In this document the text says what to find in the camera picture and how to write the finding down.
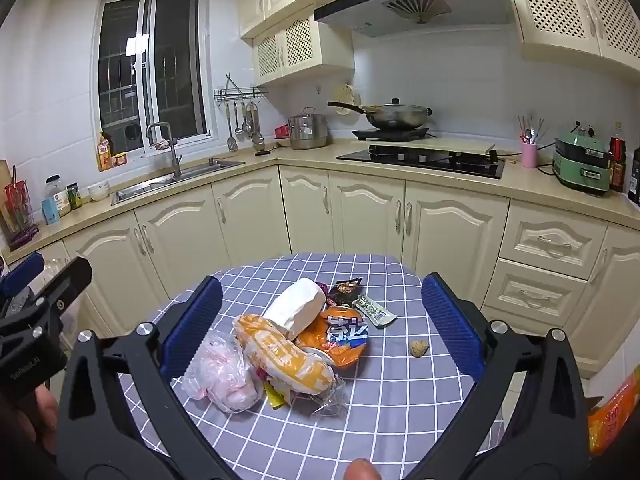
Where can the dark brown snack wrapper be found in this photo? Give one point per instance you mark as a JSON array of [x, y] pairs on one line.
[[347, 290]]

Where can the clear plastic wrapper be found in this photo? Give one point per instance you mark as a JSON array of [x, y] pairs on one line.
[[327, 400]]

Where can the walnut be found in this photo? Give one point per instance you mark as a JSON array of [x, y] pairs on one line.
[[419, 348]]

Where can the pink plastic bag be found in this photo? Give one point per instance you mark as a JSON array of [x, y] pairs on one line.
[[225, 380]]

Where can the purple candy wrapper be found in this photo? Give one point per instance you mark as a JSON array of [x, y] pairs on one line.
[[323, 292]]

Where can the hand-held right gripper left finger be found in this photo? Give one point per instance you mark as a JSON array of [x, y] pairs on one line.
[[192, 325]]

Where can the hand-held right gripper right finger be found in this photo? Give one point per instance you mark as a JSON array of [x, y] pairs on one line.
[[450, 330]]

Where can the blue checked tablecloth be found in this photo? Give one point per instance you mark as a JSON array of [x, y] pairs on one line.
[[400, 410]]

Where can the small orange packet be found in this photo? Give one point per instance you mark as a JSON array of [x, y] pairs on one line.
[[120, 159]]

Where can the small blue box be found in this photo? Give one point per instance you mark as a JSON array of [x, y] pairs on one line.
[[50, 211]]

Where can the dark sauce bottle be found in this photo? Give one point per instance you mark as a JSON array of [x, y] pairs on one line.
[[635, 175], [617, 165]]

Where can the black range hood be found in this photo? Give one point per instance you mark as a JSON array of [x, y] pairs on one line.
[[400, 5]]

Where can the white bowl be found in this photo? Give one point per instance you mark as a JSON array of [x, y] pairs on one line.
[[99, 191]]

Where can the round cream wall strainer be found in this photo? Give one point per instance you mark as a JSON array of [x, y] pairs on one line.
[[345, 95]]

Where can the small lattice wall cabinet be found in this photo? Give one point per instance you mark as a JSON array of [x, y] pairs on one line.
[[300, 47]]

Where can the red chopstick rack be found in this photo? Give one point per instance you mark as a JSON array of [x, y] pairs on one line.
[[17, 205]]

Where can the red container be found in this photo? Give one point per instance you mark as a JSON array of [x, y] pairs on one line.
[[283, 132]]

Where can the steel ladle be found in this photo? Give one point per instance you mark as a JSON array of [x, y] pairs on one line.
[[239, 129]]

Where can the green white printed wrapper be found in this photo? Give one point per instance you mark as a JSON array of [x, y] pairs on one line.
[[375, 311]]

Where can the white paper bag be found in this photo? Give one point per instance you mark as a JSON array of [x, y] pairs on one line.
[[297, 307]]

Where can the kitchen window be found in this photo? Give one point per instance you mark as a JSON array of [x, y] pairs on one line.
[[170, 60]]

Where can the pink utensil holder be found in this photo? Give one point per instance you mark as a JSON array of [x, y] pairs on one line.
[[530, 155]]

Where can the cream drawer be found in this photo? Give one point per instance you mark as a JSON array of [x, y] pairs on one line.
[[550, 235], [535, 287]]

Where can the black gas hob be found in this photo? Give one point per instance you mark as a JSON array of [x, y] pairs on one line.
[[425, 165]]

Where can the small yellow wrapper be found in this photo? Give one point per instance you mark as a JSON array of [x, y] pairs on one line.
[[274, 395]]

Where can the person's right hand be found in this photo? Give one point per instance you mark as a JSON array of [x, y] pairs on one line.
[[361, 471]]

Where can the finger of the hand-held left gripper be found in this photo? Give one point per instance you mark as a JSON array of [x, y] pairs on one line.
[[22, 270], [70, 277]]

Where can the steel stock pot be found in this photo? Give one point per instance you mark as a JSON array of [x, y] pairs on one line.
[[307, 132]]

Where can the steel wok with lid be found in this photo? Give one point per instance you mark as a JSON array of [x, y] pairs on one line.
[[395, 116]]

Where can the green electric cooker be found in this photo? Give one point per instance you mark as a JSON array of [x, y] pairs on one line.
[[582, 165]]

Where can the large lattice wall cabinet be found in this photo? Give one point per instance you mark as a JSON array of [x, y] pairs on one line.
[[575, 5]]

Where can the orange snack bag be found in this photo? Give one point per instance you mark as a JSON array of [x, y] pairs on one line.
[[345, 337]]

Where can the yellow noodle bag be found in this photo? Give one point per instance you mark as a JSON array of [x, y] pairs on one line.
[[285, 360]]

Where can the person's left hand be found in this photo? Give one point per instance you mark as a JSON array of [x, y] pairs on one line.
[[42, 415]]

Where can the pink rag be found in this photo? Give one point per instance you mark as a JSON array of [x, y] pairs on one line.
[[163, 144]]

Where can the steel faucet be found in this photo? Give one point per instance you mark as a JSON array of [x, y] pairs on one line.
[[175, 160]]

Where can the orange yellow packet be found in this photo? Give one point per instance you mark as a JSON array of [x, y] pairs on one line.
[[105, 155]]

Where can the orange plastic bag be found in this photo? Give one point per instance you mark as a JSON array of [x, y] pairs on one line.
[[612, 420]]

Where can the small green jar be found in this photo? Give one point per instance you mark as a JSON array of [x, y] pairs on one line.
[[74, 197]]

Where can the bundle of chopsticks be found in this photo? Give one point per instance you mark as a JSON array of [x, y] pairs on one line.
[[531, 132]]

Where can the black wall rack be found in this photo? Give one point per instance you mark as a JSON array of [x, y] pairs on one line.
[[240, 94]]

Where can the steel sink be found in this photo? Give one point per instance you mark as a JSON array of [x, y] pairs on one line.
[[165, 187]]

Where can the cream base cabinet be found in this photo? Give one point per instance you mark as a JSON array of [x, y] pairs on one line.
[[365, 220]]

